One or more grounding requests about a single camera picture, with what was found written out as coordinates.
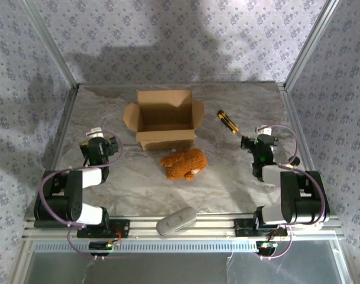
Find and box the yellow black utility knife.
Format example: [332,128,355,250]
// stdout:
[216,109,240,135]

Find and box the brown cardboard express box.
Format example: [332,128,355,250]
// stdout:
[122,89,205,151]

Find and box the brown plush toy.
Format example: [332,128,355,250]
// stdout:
[160,149,209,181]

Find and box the black flat bar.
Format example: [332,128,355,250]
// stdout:
[34,218,77,229]

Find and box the left circuit board green light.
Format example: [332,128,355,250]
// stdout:
[89,241,121,257]

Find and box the circuit board green light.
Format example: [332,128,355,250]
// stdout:
[255,241,278,256]
[89,241,121,257]

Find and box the right circuit board green light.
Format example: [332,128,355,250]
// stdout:
[255,241,278,256]

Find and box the grey oval fabric pad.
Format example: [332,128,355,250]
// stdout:
[155,206,197,237]

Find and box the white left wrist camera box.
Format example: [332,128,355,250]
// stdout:
[86,127,104,139]

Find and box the aluminium left side rail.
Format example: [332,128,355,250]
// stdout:
[24,84,80,221]

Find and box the aluminium rail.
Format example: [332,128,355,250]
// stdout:
[24,84,80,221]
[277,82,345,221]
[21,214,345,240]

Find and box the aluminium right side rail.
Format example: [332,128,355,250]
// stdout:
[277,82,345,221]

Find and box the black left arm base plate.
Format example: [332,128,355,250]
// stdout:
[76,219,131,239]

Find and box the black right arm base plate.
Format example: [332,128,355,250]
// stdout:
[234,218,288,237]

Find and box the aluminium front rail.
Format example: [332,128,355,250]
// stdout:
[21,214,345,240]

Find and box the aluminium left corner post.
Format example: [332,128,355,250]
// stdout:
[20,0,80,91]

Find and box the aluminium corner post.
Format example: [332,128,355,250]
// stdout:
[284,0,342,91]
[20,0,80,91]

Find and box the aluminium right corner post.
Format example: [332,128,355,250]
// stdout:
[284,0,342,91]

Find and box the grey slotted cable duct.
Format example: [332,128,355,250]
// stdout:
[33,240,337,252]

